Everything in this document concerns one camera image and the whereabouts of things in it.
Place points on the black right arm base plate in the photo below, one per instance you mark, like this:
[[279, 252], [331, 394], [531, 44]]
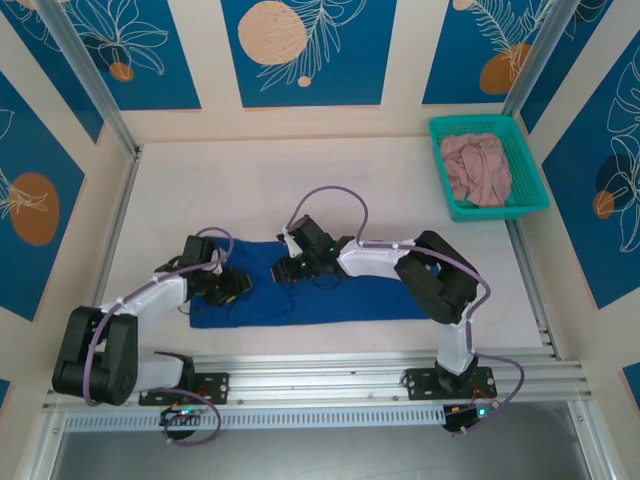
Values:
[[420, 385]]

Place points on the aluminium mounting rail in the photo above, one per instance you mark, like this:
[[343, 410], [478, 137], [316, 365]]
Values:
[[310, 380]]

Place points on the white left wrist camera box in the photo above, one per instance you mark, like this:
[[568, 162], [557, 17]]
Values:
[[216, 260]]

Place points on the blue t-shirt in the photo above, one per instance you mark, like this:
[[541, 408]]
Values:
[[325, 300]]

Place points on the aluminium frame leg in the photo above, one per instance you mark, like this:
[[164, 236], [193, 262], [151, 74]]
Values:
[[42, 450], [595, 445]]

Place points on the blue floral wall panel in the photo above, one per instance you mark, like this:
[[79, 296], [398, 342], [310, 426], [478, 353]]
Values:
[[450, 50], [634, 382], [575, 60], [30, 150], [150, 50], [3, 395], [590, 225], [350, 75], [45, 50]]

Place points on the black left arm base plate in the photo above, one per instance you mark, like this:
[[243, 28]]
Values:
[[220, 387]]

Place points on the pink crumpled cloth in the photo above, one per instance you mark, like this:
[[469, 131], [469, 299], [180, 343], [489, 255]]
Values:
[[475, 165]]

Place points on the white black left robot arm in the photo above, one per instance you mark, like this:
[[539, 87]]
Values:
[[150, 300]]

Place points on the aluminium corner post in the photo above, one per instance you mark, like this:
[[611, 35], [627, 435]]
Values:
[[540, 60], [100, 85]]

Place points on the teal plastic mesh basket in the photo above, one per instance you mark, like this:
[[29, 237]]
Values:
[[525, 165]]

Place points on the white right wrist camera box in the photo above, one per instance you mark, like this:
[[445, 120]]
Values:
[[290, 242]]

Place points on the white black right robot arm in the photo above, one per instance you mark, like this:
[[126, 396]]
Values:
[[375, 257]]

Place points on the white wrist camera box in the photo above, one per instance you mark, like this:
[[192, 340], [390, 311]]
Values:
[[290, 242], [216, 260]]

